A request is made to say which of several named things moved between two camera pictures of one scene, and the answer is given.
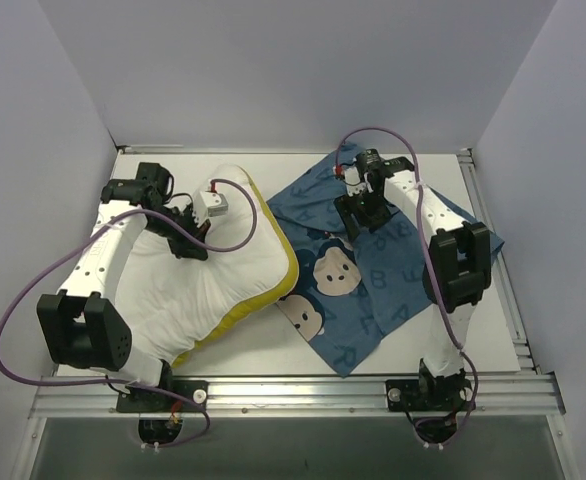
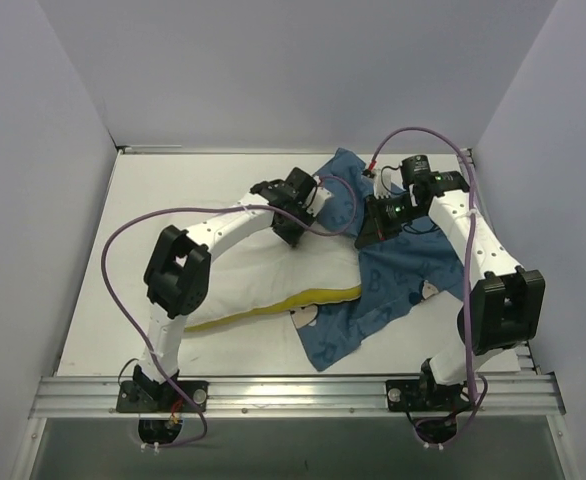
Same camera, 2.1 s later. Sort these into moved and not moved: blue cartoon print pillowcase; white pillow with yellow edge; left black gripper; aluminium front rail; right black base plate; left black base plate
Moved: blue cartoon print pillowcase; left black gripper; white pillow with yellow edge
Not moved: aluminium front rail; left black base plate; right black base plate
